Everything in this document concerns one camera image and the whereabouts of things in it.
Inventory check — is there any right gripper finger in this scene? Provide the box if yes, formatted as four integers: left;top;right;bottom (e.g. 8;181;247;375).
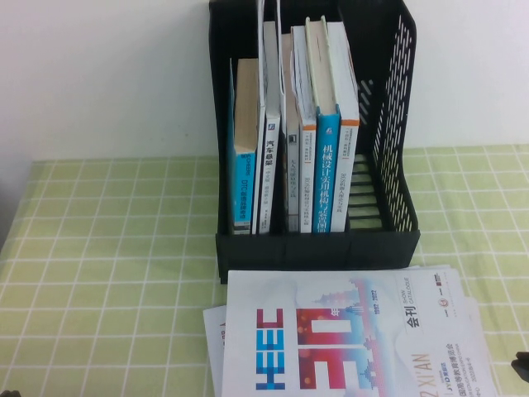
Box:
511;350;529;375

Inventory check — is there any HEEC show catalogue magazine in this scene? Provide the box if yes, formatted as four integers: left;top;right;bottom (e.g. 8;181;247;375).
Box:
220;268;498;397

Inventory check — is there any black plastic book holder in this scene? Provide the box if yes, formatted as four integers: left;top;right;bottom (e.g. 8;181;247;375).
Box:
208;0;422;285

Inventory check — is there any thick white book orange band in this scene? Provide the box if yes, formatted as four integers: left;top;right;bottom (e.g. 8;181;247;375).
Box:
326;21;361;232

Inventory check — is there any blue book white lettering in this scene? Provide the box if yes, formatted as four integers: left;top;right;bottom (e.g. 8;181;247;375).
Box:
304;16;343;236

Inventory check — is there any thin white book orange band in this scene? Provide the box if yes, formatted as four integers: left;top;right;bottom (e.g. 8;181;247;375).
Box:
290;25;318;235

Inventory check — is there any grey spine book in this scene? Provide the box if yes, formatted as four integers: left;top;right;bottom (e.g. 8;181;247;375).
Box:
282;32;302;233

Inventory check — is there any cyan cover book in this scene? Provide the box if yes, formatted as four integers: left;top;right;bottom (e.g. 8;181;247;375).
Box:
228;57;260;236

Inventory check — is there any car suspension book white spine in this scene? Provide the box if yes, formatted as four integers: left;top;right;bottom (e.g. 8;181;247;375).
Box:
252;20;283;236

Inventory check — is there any green checked tablecloth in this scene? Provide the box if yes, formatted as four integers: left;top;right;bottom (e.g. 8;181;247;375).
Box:
0;144;529;397

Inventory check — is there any white magazine red title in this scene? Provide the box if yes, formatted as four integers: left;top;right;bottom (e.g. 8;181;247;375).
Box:
202;304;228;397

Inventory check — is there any tall thin white booklet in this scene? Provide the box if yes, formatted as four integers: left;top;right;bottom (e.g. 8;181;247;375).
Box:
275;0;288;113
256;0;267;107

